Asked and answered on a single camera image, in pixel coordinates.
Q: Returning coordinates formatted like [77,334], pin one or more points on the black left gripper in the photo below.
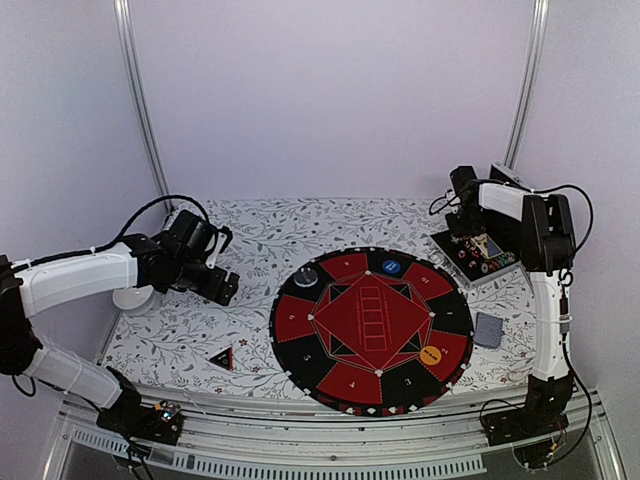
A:
[211,291]

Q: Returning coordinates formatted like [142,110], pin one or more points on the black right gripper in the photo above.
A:
[458,231]

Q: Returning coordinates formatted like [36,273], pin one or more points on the blue small blind button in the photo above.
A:
[391,266]

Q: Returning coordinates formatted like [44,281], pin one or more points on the black dealer button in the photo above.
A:
[305,277]

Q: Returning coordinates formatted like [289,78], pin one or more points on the orange big blind button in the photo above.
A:
[430,355]

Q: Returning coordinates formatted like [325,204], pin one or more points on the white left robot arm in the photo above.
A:
[34,286]

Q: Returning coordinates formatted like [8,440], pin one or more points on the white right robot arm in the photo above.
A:
[548,248]

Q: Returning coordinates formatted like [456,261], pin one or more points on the aluminium poker chip case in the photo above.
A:
[482,258]

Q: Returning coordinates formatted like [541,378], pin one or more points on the white round dish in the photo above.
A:
[134,301]

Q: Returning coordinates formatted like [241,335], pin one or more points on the floral patterned tablecloth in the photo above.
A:
[168,347]

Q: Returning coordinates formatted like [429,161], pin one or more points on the triangular red black token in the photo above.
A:
[223,359]

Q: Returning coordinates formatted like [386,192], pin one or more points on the blue playing card deck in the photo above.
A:
[488,331]

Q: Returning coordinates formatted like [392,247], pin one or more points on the round red black poker mat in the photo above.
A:
[352,341]

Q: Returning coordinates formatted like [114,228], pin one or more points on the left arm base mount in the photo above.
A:
[160,423]

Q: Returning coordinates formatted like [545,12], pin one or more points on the right aluminium frame post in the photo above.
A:
[532,62]

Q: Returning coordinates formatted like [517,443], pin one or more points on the aluminium frame post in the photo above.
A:
[124,25]
[532,62]

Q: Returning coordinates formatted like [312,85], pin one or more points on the aluminium front rail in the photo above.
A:
[233,437]

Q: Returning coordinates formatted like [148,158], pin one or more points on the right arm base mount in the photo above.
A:
[543,434]

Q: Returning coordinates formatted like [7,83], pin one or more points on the left aluminium frame post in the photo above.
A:
[124,25]

